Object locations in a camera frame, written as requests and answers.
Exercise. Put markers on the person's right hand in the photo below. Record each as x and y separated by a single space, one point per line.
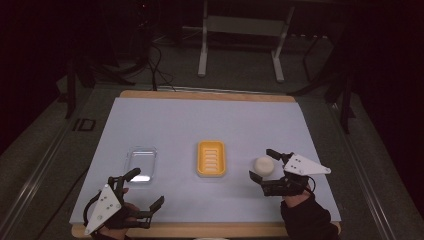
295 200

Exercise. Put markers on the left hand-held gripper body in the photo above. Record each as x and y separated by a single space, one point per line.
104 206

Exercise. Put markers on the yellow soap dish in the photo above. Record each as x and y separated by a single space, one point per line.
211 158

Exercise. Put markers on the person's left hand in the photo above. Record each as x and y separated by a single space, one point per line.
130 208

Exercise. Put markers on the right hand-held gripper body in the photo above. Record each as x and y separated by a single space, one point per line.
303 165

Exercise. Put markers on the round white soap bar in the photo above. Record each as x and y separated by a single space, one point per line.
264 166

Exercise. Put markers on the clear plastic container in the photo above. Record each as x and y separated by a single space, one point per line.
141 163

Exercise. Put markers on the white metal stand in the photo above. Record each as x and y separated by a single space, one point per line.
241 25

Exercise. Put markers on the black metal stand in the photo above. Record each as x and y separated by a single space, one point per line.
346 106

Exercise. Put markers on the black rectangular floor frame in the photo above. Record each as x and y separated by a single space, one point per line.
84 124

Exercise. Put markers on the white table mat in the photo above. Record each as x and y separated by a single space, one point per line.
206 120

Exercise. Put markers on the metal floor rail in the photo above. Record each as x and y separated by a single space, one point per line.
30 181
366 173

